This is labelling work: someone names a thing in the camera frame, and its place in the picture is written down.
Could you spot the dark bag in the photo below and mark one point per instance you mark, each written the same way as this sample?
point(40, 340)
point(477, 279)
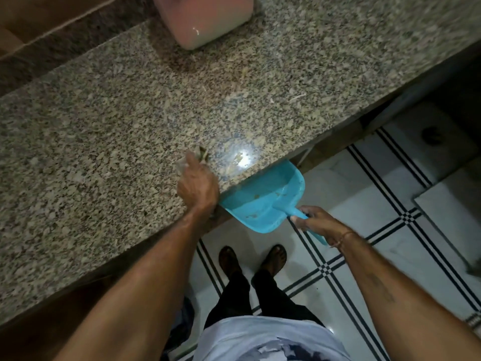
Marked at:
point(182, 323)

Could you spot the brown wooden cabinet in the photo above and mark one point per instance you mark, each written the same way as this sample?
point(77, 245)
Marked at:
point(30, 334)

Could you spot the light grey shirt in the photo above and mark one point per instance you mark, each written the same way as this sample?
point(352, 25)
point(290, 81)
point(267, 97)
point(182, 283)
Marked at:
point(263, 340)

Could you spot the pink plastic container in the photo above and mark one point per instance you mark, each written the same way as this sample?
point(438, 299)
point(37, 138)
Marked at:
point(205, 18)

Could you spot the round floor drain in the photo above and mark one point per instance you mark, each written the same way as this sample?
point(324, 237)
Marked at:
point(432, 136)

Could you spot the person's left forearm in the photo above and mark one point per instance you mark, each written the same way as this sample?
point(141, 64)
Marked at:
point(150, 289)

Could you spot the person's right hand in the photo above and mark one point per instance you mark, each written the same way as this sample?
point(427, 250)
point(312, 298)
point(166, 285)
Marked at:
point(323, 223)

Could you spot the person's left hand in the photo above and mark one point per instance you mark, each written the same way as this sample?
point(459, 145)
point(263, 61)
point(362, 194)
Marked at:
point(198, 187)

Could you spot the person's right forearm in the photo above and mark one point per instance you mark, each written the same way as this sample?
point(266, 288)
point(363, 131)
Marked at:
point(398, 296)

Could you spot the blue plastic dustpan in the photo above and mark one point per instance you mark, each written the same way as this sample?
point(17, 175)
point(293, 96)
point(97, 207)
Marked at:
point(263, 201)

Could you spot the person's left fingers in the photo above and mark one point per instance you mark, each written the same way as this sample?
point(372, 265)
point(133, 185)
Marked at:
point(191, 159)

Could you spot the brown sandal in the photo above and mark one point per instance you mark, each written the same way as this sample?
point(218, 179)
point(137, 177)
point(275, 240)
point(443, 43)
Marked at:
point(275, 259)
point(229, 261)

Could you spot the person's right thumb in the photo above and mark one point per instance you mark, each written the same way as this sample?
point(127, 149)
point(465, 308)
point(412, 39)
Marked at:
point(310, 209)

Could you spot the black trousers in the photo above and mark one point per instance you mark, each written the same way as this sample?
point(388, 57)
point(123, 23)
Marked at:
point(240, 300)

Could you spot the grey cleaning cloth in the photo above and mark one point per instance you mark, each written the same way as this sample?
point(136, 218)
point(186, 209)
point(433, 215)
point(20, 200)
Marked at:
point(180, 167)

